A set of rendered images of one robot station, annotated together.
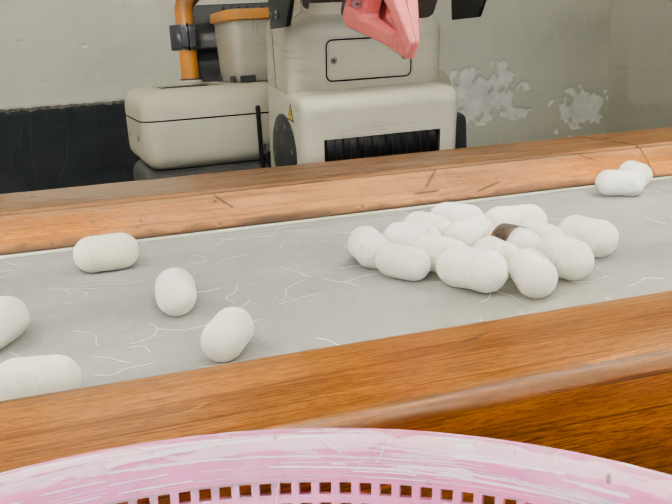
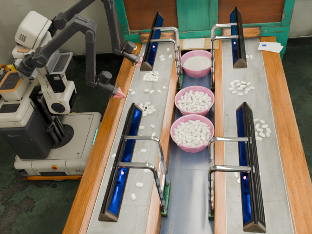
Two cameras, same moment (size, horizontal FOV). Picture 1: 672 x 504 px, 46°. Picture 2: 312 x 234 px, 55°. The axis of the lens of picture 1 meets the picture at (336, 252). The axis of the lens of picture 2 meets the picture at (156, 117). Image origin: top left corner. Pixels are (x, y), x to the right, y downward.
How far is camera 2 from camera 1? 1.78 m
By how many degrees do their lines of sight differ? 58
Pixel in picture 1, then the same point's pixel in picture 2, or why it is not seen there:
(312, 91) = (61, 96)
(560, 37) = not seen: outside the picture
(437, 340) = (165, 118)
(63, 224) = (113, 133)
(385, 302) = (149, 118)
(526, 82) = not seen: outside the picture
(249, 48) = (19, 93)
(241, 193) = (116, 119)
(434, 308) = (152, 116)
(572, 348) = (169, 114)
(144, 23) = not seen: outside the picture
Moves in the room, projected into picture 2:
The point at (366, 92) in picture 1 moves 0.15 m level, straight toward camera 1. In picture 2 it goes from (67, 91) to (83, 95)
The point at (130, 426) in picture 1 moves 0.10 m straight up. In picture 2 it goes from (167, 129) to (165, 118)
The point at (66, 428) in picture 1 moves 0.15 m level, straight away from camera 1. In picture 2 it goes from (166, 131) to (142, 133)
